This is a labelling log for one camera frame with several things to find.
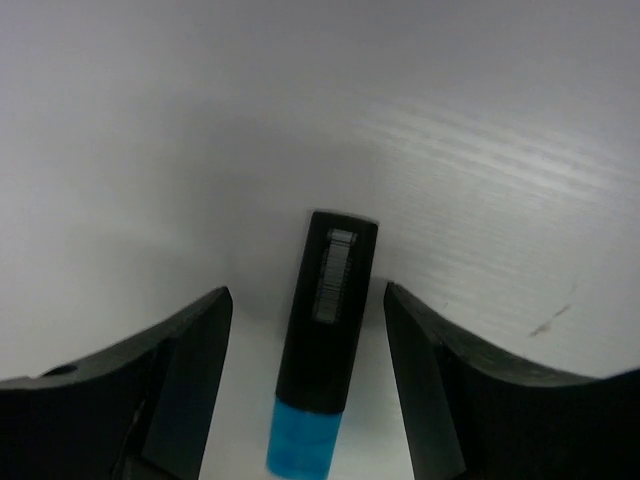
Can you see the blue cap black highlighter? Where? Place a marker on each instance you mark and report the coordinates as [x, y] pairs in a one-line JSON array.
[[320, 345]]

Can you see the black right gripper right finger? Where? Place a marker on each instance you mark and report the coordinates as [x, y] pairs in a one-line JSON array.
[[472, 410]]

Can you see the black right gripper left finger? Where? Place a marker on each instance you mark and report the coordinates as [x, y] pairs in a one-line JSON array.
[[138, 409]]

